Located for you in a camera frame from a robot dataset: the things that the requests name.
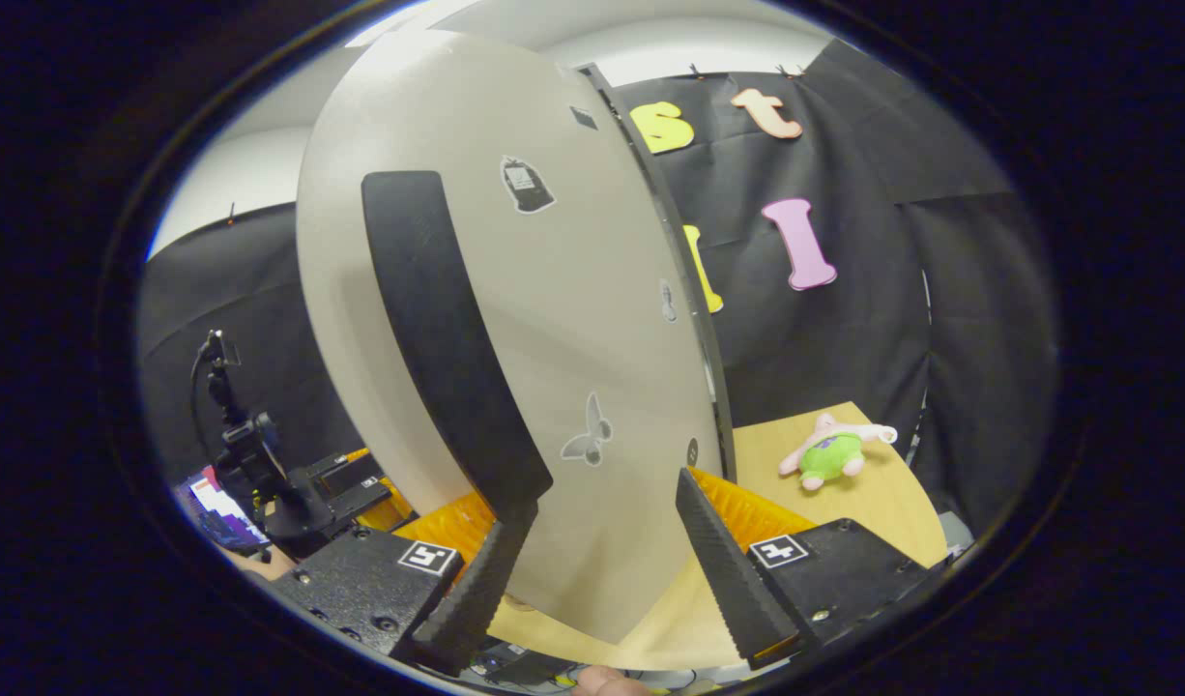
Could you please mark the green and pink plush toy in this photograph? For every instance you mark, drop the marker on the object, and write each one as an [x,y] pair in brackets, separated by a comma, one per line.
[829,456]

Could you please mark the black backdrop cloth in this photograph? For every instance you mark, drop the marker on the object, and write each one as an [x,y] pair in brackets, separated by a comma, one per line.
[844,338]

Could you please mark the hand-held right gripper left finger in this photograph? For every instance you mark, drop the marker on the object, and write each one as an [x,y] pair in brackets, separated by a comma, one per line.
[467,609]

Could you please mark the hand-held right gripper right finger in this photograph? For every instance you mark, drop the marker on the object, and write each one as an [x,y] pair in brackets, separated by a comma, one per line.
[728,570]

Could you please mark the grey cabinet door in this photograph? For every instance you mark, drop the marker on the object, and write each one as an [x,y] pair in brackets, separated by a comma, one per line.
[592,319]

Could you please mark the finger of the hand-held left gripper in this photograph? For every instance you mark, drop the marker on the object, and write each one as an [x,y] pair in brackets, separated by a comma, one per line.
[346,471]
[365,498]

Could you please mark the grey cabinet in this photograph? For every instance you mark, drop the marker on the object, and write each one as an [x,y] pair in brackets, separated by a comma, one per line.
[689,290]

